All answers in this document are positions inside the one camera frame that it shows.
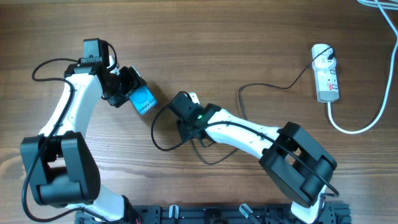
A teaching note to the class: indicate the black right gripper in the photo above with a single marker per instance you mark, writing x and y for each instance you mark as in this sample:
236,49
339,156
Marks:
185,134

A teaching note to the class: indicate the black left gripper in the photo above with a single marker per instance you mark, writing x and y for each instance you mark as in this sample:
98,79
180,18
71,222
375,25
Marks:
133,83

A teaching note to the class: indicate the light blue Galaxy smartphone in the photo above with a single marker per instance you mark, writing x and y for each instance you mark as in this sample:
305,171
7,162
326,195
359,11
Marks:
143,100

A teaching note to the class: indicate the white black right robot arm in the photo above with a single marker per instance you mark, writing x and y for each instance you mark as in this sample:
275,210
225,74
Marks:
299,166

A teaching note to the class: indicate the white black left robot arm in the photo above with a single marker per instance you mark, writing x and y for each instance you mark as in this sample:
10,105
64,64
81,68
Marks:
61,175

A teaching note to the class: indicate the white power strip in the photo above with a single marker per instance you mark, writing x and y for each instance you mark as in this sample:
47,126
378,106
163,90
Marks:
324,67

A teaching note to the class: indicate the black mounting rail base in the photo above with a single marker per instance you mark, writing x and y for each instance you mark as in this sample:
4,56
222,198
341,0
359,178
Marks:
332,213

